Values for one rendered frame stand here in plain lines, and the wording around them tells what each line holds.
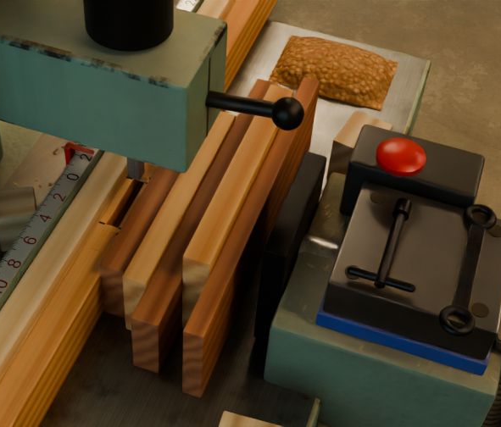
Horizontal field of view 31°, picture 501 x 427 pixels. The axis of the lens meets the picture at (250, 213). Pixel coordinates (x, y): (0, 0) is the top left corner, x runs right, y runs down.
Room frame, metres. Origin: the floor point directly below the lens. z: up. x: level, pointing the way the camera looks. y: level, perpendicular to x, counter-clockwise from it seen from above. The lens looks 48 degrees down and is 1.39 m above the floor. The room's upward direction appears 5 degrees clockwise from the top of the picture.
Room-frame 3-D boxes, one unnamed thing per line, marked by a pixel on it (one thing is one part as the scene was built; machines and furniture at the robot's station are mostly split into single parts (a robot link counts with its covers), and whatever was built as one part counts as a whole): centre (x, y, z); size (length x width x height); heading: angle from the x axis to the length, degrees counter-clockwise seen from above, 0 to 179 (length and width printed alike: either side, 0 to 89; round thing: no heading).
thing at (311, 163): (0.37, -0.06, 0.95); 0.09 x 0.07 x 0.09; 165
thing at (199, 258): (0.42, 0.01, 0.94); 0.17 x 0.02 x 0.07; 165
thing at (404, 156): (0.40, -0.09, 1.02); 0.03 x 0.03 x 0.01
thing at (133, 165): (0.43, 0.08, 0.97); 0.01 x 0.01 x 0.05; 75
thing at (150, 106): (0.44, 0.10, 1.03); 0.14 x 0.07 x 0.09; 75
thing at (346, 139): (0.50, -0.08, 0.92); 0.04 x 0.03 x 0.04; 155
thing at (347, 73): (0.62, -0.06, 0.91); 0.10 x 0.07 x 0.02; 75
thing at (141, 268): (0.42, 0.05, 0.93); 0.17 x 0.02 x 0.06; 165
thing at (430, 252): (0.36, -0.10, 0.99); 0.13 x 0.11 x 0.06; 165
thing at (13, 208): (0.49, 0.19, 0.82); 0.03 x 0.03 x 0.04; 18
